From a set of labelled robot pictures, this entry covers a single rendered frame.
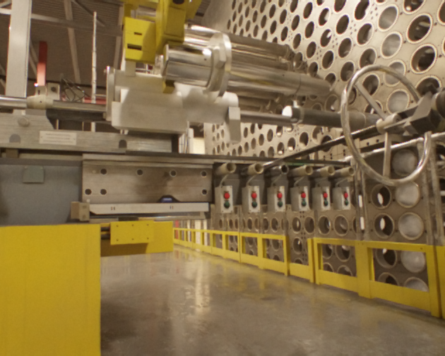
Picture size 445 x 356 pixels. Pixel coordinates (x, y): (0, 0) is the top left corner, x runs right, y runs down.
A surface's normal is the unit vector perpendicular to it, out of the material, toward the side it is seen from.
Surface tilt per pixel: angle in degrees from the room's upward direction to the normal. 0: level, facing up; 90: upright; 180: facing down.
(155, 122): 90
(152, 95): 68
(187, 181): 90
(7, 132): 90
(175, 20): 134
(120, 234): 90
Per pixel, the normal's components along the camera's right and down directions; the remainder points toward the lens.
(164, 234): 0.39, -0.12
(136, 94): 0.34, -0.48
